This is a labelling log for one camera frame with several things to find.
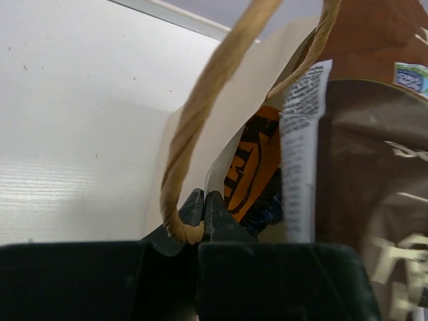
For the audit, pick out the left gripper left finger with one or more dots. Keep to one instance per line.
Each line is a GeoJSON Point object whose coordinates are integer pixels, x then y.
{"type": "Point", "coordinates": [154, 278]}

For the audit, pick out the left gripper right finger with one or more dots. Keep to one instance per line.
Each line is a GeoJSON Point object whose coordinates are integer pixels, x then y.
{"type": "Point", "coordinates": [242, 279]}

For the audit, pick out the brown Kettle chips bag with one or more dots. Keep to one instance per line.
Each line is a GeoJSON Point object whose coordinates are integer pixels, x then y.
{"type": "Point", "coordinates": [369, 148]}

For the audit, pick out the cream paper bag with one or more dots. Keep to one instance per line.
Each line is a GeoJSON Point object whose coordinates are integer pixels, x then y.
{"type": "Point", "coordinates": [239, 77]}

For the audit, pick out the orange Kettle chips bag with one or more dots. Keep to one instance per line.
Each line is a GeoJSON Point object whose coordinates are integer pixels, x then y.
{"type": "Point", "coordinates": [256, 159]}

